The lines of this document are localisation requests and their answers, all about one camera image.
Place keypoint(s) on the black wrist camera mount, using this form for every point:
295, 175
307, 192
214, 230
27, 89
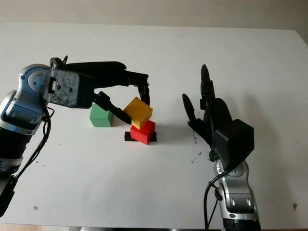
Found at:
67, 89
234, 142

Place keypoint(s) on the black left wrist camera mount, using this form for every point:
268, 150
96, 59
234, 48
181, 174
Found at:
67, 89

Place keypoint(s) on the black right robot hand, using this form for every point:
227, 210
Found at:
216, 113

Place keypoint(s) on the yellow wooden block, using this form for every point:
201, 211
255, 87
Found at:
139, 111

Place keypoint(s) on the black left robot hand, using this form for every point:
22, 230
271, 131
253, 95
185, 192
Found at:
106, 74

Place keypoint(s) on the green wooden block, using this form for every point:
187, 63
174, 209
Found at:
99, 118

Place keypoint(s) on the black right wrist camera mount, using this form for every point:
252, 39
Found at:
234, 142

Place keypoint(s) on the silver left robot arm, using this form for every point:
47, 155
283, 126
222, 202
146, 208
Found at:
21, 113

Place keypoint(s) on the red wooden block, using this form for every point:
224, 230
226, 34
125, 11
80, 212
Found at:
144, 133

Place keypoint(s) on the black tape mark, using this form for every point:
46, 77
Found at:
127, 137

